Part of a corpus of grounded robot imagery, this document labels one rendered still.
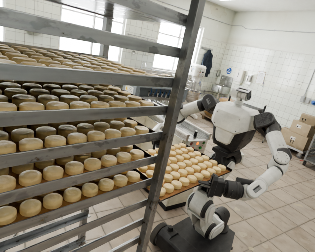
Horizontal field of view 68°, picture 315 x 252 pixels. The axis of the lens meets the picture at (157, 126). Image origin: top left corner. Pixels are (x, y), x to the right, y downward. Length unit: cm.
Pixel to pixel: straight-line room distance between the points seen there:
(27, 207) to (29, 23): 44
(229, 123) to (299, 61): 493
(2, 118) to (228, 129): 133
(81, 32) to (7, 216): 46
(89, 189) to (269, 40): 649
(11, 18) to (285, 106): 618
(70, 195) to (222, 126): 114
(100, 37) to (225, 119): 118
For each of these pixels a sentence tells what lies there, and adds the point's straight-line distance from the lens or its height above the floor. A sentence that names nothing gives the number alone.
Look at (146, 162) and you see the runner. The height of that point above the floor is 123.
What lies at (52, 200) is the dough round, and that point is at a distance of 73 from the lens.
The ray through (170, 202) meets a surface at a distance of 255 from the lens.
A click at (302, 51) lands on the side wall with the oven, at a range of 643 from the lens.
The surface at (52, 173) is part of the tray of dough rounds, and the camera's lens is 67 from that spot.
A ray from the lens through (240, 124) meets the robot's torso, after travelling 156.
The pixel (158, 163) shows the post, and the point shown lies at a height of 122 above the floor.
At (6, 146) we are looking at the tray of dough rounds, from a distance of 60.
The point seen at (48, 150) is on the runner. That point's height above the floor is 133.
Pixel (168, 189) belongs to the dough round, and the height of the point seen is 102.
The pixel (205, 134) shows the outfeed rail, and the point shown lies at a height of 88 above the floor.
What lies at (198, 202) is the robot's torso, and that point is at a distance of 179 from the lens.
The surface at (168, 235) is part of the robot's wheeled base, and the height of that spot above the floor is 21.
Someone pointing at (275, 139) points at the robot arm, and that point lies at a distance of 148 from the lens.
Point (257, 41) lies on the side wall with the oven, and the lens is 711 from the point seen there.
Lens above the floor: 159
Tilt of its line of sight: 18 degrees down
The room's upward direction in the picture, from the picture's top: 12 degrees clockwise
